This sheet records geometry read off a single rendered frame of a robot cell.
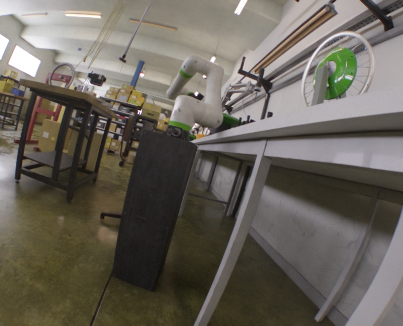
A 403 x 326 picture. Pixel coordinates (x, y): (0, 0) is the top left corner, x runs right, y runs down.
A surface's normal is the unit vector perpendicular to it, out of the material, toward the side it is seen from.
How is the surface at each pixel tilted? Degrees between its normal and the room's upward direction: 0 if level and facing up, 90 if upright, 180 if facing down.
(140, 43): 90
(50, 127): 90
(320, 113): 90
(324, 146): 90
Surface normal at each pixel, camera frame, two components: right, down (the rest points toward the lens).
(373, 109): -0.95, -0.27
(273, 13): 0.15, 0.08
